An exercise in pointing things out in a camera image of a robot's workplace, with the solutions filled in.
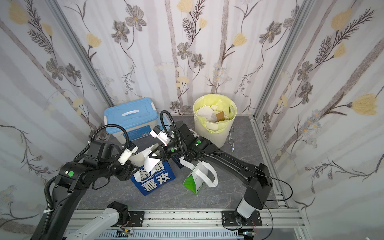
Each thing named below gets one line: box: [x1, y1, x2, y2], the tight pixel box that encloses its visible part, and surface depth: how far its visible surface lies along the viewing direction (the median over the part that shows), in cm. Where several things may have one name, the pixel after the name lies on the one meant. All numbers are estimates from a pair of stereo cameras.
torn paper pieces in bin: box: [196, 106, 229, 123], surface depth 96 cm
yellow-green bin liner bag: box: [210, 94, 238, 134], surface depth 94 cm
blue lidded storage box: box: [104, 97, 159, 141], surface depth 100 cm
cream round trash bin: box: [193, 94, 238, 149], surface depth 94 cm
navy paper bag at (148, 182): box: [130, 161, 176, 197], surface depth 79 cm
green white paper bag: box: [179, 156, 219, 195], surface depth 71 cm
